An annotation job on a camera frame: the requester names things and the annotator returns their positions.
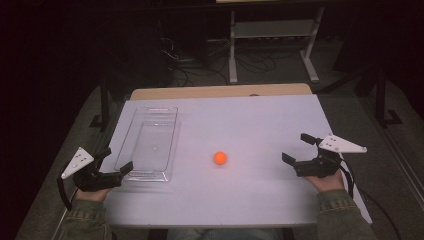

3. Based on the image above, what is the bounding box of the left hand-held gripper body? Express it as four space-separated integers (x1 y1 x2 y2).
60 146 123 193

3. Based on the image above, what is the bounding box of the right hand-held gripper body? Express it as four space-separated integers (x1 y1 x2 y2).
294 134 368 179

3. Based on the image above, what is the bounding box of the clear plastic tray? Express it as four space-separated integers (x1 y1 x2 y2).
114 106 181 183

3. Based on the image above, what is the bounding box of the orange ball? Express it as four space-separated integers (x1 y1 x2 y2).
213 151 228 166

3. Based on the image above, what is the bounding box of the person's left hand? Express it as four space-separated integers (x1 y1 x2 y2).
75 187 113 203

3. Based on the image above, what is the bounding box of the person's right hand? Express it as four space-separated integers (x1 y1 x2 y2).
304 168 346 193

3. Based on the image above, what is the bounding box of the black metal stand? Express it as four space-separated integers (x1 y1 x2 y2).
374 66 404 129
89 79 111 132

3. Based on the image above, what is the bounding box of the white metal stand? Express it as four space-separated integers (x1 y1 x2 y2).
228 6 326 85

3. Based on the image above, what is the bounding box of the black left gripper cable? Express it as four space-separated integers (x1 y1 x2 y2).
56 163 80 212

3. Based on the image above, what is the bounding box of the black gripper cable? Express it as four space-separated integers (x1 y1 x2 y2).
339 158 403 240
56 163 80 212

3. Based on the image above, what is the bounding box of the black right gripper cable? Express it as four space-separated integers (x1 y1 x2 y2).
339 158 403 240

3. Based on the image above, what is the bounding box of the tangle of floor cables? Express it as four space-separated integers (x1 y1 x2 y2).
156 26 301 88

